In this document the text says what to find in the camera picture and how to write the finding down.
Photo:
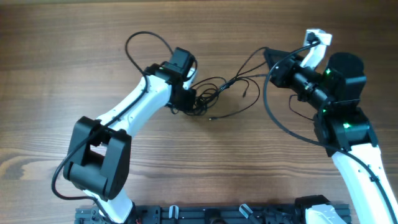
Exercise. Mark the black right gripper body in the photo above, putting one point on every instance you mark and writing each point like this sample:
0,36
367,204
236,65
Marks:
304,86

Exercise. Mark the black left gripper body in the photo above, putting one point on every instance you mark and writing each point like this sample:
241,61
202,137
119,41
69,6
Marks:
185,100

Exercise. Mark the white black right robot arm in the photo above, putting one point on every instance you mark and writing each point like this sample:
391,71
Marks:
340,125

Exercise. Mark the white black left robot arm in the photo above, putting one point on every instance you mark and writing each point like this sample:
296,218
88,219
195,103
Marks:
100,149

